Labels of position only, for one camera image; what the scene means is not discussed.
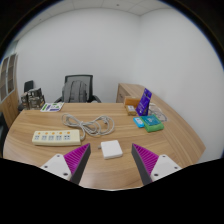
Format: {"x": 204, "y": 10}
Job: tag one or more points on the white charger block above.
{"x": 111, "y": 149}

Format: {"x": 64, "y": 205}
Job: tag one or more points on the grey backpack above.
{"x": 75, "y": 91}

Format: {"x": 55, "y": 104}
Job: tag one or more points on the small yellow-brown box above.
{"x": 131, "y": 110}

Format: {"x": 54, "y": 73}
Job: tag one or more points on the black sofa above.
{"x": 3, "y": 133}

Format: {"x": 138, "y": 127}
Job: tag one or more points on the green box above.
{"x": 155, "y": 128}

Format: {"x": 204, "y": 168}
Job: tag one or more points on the cream power strip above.
{"x": 56, "y": 138}

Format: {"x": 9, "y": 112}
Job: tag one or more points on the large black cardboard box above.
{"x": 37, "y": 102}

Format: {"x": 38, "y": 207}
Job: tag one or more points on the low wooden side cabinet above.
{"x": 128, "y": 91}

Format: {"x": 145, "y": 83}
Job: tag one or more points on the wooden glass-door cabinet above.
{"x": 10, "y": 106}

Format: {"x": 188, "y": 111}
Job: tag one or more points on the small dark cardboard box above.
{"x": 24, "y": 100}

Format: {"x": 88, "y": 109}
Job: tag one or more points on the purple upright packet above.
{"x": 144, "y": 102}

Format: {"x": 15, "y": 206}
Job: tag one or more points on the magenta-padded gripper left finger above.
{"x": 58, "y": 165}

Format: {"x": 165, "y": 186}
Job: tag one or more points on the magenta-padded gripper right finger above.
{"x": 163, "y": 165}

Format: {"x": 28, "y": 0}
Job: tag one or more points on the flat black cardboard box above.
{"x": 35, "y": 92}

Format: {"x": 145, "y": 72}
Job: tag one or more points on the orange box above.
{"x": 130, "y": 101}

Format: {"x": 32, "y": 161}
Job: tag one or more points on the clear plastic bag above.
{"x": 160, "y": 113}

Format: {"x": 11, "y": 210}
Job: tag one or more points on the black mesh office chair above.
{"x": 78, "y": 77}

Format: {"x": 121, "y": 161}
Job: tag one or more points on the white green purple leaflet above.
{"x": 52, "y": 107}

